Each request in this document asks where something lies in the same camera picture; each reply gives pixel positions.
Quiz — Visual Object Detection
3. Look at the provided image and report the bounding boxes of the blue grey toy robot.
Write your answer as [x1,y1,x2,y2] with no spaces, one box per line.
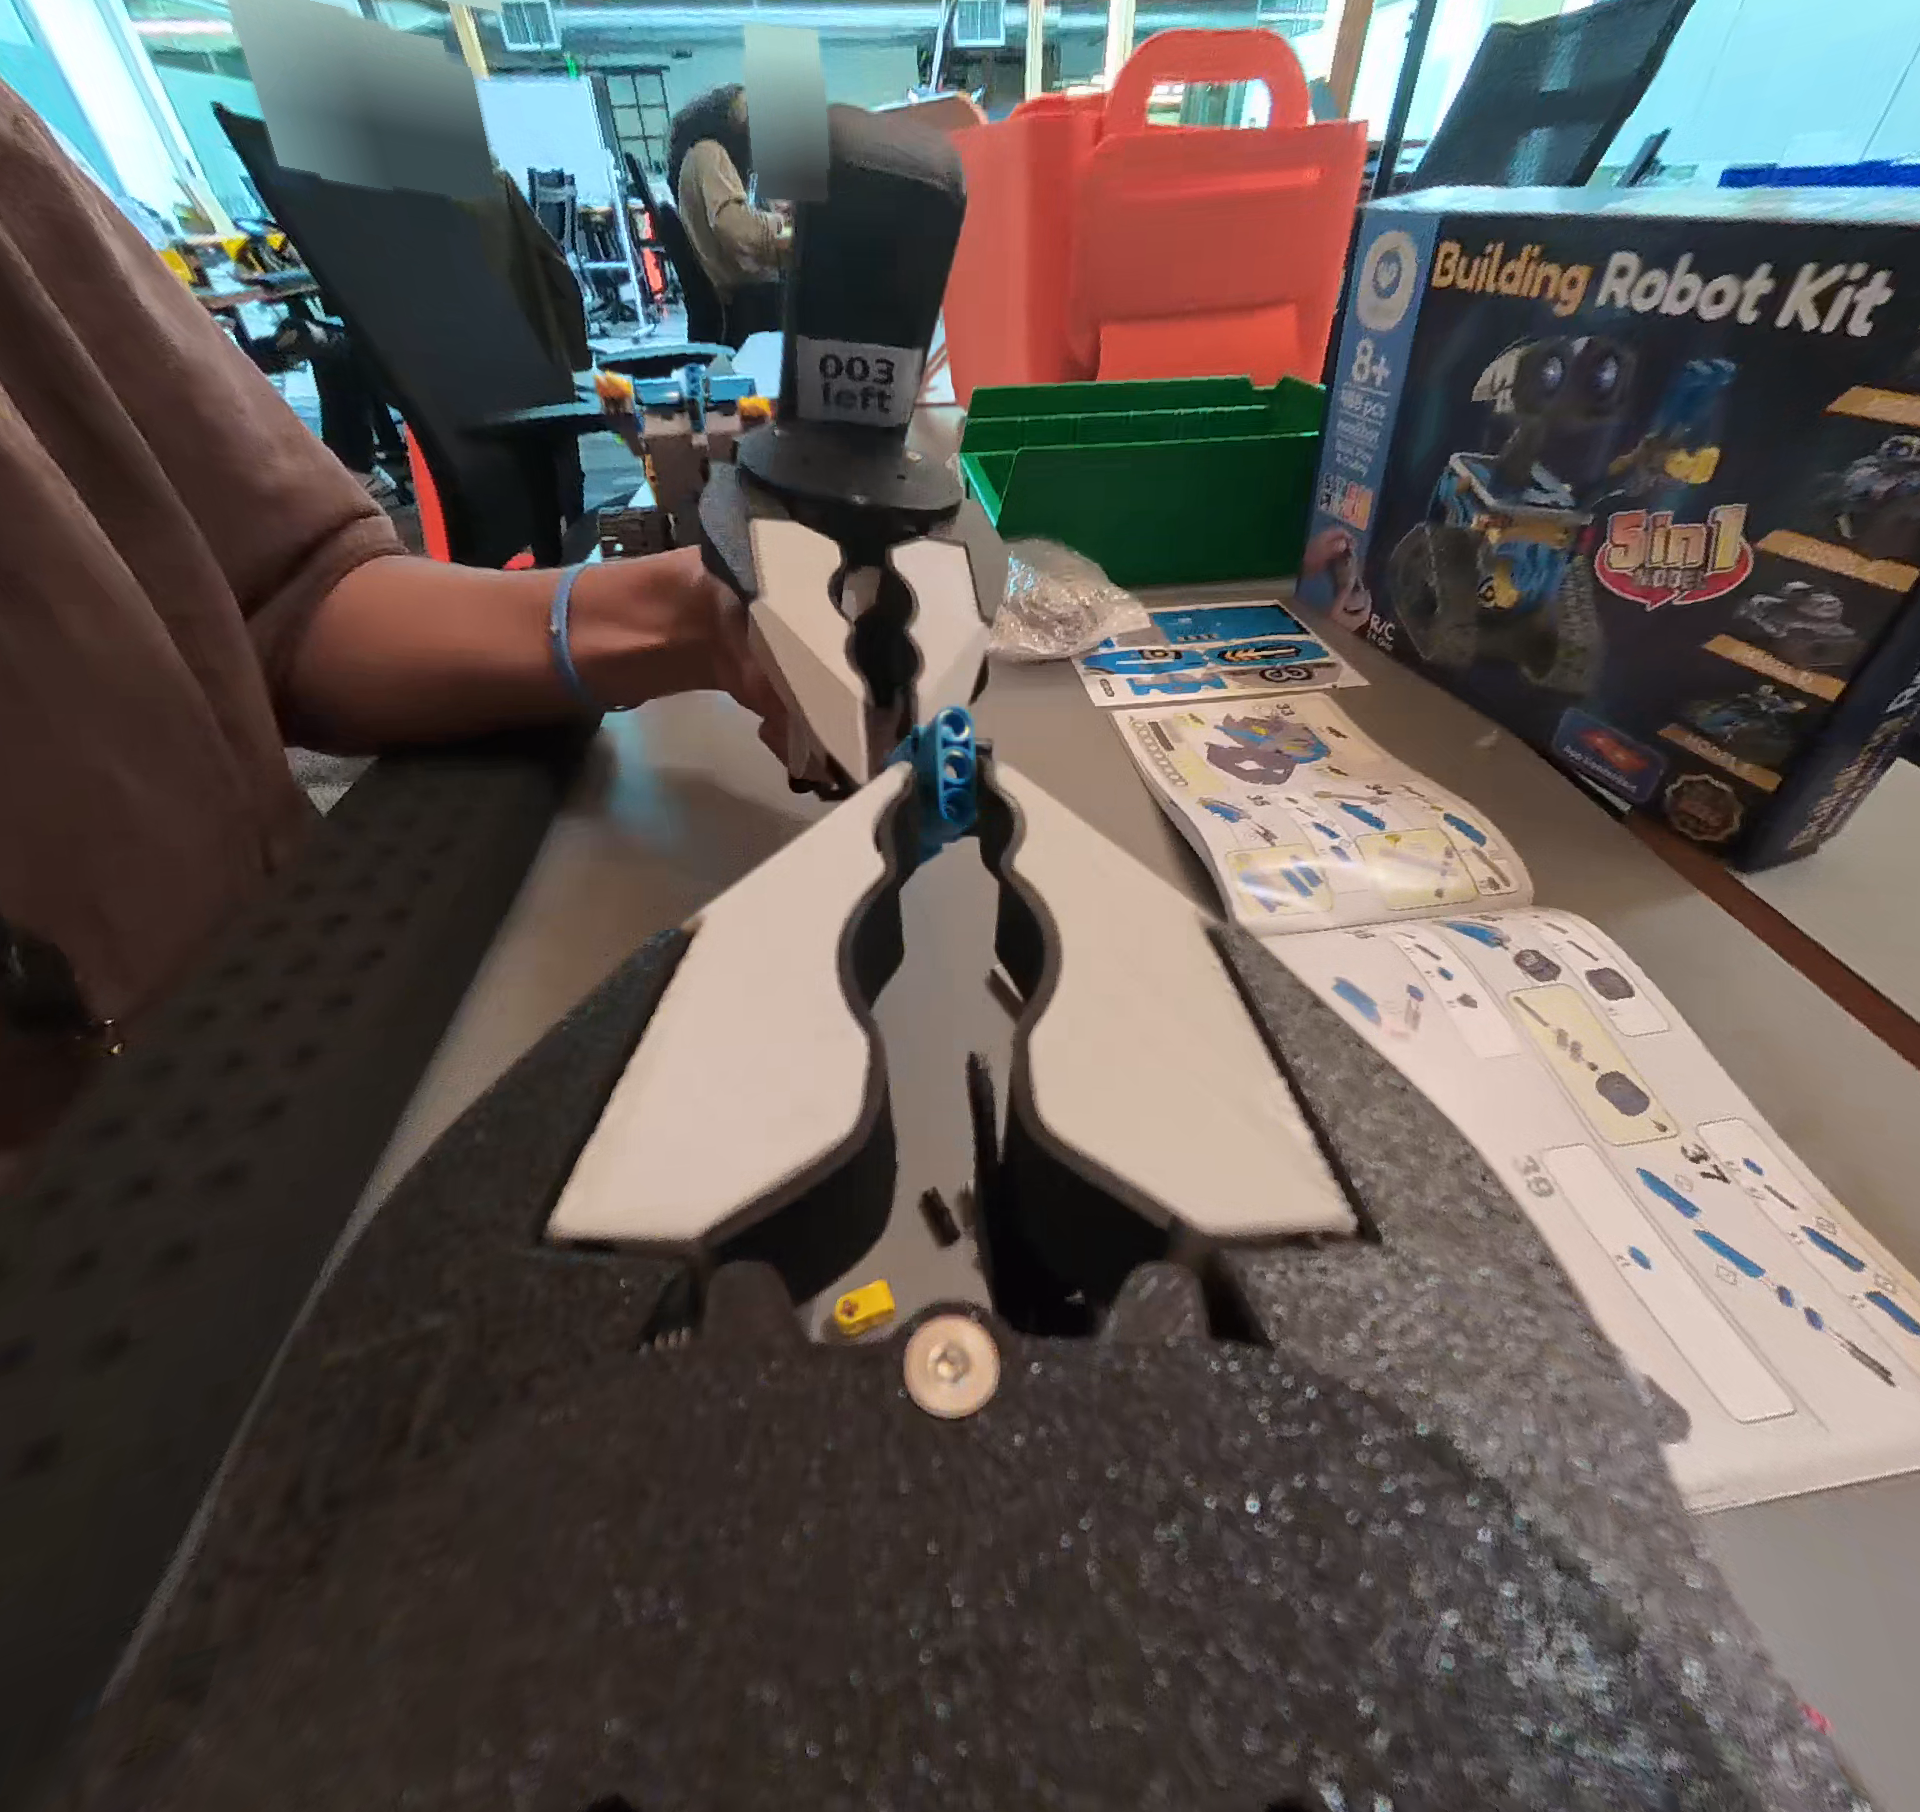
[591,358,782,561]

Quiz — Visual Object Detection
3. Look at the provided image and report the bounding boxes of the blue white printed sheet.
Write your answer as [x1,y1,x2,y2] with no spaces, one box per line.
[1071,599,1369,712]

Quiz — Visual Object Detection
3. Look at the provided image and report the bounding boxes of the grey desk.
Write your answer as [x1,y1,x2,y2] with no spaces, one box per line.
[360,402,1920,1812]

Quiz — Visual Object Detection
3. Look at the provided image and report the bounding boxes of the black mesh office chair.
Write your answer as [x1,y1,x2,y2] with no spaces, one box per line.
[1408,0,1717,193]

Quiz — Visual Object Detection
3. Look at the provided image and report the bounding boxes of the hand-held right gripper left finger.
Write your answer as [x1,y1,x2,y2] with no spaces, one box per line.
[542,764,918,1311]

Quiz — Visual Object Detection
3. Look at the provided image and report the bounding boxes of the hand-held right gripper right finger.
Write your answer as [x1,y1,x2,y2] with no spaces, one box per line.
[981,761,1364,1317]

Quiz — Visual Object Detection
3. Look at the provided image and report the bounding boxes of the instruction booklet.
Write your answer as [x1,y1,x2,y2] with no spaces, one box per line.
[1113,691,1920,1513]

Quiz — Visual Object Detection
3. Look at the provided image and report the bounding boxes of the person's left forearm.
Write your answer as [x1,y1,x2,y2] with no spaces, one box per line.
[285,542,738,747]

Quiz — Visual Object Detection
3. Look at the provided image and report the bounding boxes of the person's left hand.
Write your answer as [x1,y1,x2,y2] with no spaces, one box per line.
[702,561,841,800]

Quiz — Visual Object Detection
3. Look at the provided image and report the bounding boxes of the toy set product box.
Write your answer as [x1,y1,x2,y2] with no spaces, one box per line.
[1299,183,1920,871]

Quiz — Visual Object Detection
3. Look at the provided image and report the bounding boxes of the green plastic bin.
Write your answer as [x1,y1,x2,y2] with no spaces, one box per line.
[958,374,1331,586]

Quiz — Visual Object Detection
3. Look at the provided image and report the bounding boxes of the small bubble wrap bag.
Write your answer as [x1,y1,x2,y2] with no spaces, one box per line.
[990,539,1148,668]

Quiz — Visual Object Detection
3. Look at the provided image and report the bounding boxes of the blue wrist band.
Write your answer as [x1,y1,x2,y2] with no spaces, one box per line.
[546,562,605,712]

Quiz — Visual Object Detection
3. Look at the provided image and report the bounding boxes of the blue block piece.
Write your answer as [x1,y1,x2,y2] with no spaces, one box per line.
[884,706,988,862]

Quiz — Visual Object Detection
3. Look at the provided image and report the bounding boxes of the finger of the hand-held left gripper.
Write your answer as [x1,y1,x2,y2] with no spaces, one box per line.
[745,513,878,785]
[889,538,994,716]

